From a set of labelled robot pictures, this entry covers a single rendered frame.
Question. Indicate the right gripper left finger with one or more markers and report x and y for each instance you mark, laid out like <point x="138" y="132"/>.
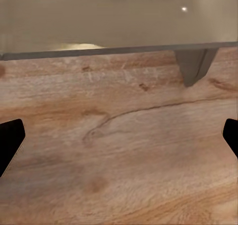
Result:
<point x="12" y="134"/>

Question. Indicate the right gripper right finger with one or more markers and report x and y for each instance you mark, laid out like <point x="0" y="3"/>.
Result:
<point x="230" y="134"/>

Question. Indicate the coffee table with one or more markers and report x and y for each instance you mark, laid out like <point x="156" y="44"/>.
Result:
<point x="194" y="29"/>

